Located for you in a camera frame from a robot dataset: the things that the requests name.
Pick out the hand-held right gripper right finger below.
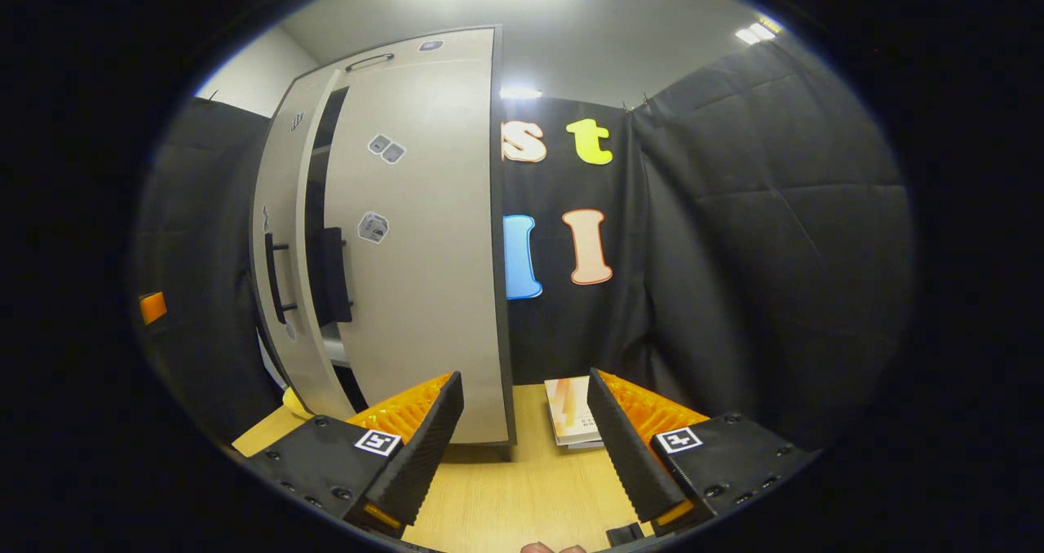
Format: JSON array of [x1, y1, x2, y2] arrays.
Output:
[[587, 368, 816, 538]]

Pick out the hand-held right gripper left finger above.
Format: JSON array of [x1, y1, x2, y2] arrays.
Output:
[[243, 371, 466, 538]]

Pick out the white cabinet door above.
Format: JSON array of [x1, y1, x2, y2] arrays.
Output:
[[251, 68, 360, 419], [322, 64, 511, 445]]

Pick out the white and grey cabinet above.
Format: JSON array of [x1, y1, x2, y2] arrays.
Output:
[[249, 25, 516, 448]]

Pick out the black backdrop cloth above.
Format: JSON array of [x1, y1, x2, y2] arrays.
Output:
[[130, 39, 914, 448]]

